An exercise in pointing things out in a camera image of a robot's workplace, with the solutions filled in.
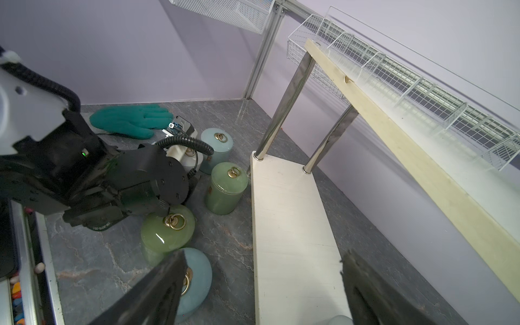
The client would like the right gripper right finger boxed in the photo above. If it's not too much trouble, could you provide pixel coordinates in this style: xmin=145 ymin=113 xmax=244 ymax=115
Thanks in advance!
xmin=340 ymin=248 xmax=440 ymax=325

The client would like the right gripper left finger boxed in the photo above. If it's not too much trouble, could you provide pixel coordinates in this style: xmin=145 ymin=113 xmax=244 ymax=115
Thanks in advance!
xmin=91 ymin=250 xmax=188 ymax=325

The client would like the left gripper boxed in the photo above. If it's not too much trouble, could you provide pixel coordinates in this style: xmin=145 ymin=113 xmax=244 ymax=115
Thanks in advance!
xmin=63 ymin=145 xmax=189 ymax=232

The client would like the light blue canister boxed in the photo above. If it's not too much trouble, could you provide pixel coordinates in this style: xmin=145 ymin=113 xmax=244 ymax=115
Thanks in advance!
xmin=200 ymin=128 xmax=234 ymax=175
xmin=175 ymin=248 xmax=213 ymax=324

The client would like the large green canister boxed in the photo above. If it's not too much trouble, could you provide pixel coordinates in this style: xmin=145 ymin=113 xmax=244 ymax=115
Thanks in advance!
xmin=141 ymin=205 xmax=196 ymax=267

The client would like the small green canister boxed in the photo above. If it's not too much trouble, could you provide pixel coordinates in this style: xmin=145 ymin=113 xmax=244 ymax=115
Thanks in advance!
xmin=204 ymin=162 xmax=249 ymax=215

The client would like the grey canister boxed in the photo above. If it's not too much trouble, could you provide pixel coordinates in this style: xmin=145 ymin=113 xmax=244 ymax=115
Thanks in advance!
xmin=167 ymin=145 xmax=204 ymax=173

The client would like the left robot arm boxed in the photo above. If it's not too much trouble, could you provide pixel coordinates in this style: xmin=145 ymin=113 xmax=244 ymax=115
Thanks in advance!
xmin=1 ymin=50 xmax=189 ymax=231

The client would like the white two-tier shelf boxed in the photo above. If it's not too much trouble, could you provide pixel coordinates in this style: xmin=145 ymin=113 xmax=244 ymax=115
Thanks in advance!
xmin=248 ymin=38 xmax=520 ymax=325

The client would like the green work glove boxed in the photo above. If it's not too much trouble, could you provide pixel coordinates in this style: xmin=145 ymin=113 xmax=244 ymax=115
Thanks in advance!
xmin=89 ymin=104 xmax=173 ymax=139

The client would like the white mesh basket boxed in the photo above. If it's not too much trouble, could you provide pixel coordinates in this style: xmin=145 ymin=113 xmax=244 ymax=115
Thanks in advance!
xmin=170 ymin=0 xmax=274 ymax=34

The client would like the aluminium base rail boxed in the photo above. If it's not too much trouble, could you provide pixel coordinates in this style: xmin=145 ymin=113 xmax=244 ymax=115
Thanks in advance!
xmin=1 ymin=199 xmax=65 ymax=324

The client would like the long white wire basket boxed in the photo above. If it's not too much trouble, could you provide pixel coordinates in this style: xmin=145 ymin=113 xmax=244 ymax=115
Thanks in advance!
xmin=287 ymin=8 xmax=519 ymax=171

